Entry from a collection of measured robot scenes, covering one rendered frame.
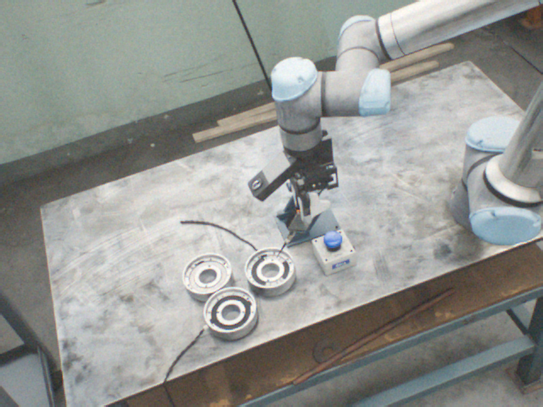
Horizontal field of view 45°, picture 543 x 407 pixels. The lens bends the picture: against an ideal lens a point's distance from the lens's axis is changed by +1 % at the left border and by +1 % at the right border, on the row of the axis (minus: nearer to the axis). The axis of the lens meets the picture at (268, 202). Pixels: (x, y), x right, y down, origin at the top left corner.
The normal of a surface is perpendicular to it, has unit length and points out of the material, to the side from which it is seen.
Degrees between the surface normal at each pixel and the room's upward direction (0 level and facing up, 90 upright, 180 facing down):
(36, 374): 0
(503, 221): 98
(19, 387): 0
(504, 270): 0
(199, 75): 90
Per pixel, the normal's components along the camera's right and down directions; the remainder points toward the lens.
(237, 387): -0.14, -0.67
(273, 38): 0.33, 0.66
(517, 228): -0.15, 0.82
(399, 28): -0.44, 0.09
